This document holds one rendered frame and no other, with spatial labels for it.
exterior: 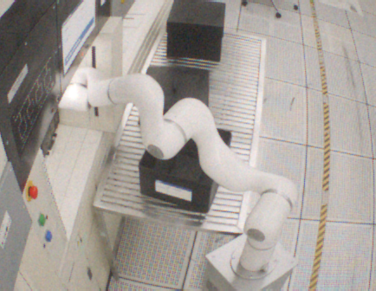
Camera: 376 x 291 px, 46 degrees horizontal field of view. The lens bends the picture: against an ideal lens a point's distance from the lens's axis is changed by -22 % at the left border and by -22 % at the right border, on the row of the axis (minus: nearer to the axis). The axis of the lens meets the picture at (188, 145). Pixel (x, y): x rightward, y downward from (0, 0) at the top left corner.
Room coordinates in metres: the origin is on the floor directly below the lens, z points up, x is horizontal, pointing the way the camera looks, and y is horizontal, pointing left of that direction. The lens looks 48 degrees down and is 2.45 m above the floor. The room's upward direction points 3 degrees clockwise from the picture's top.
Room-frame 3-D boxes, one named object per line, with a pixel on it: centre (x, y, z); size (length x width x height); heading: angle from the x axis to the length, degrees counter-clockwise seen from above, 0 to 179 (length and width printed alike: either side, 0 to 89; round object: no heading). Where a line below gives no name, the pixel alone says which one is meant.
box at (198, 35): (2.23, -0.01, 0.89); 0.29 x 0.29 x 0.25; 85
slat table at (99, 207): (1.77, -0.02, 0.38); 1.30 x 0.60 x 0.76; 172
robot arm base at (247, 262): (0.94, -0.28, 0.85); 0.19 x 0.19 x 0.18
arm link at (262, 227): (0.91, -0.26, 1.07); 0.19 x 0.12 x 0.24; 151
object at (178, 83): (1.76, 0.07, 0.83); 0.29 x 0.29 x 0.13; 88
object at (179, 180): (1.35, 0.00, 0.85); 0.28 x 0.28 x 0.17; 74
